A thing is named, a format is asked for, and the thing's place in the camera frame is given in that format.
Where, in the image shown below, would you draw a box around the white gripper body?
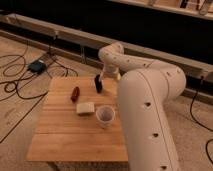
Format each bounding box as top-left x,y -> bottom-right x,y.
99,65 -> 121,81

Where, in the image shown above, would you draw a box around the black eraser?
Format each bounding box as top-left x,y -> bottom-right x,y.
94,75 -> 103,93

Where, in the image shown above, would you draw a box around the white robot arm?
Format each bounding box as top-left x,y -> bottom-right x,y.
98,42 -> 186,171

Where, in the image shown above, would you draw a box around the translucent plastic cup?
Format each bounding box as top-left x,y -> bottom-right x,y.
96,105 -> 115,129

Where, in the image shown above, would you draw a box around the white sponge block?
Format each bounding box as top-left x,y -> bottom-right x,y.
76,102 -> 95,115

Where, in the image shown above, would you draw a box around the red brown small bottle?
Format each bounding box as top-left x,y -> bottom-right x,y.
71,87 -> 80,102

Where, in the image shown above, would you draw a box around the wooden square table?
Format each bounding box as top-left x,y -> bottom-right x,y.
27,77 -> 128,163

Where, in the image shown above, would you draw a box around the blue power box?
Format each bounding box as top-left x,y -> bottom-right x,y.
28,60 -> 46,74

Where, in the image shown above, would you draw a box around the black cable at right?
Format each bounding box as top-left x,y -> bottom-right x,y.
189,75 -> 213,166

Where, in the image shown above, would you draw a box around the black floor cables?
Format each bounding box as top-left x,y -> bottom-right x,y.
0,39 -> 80,144

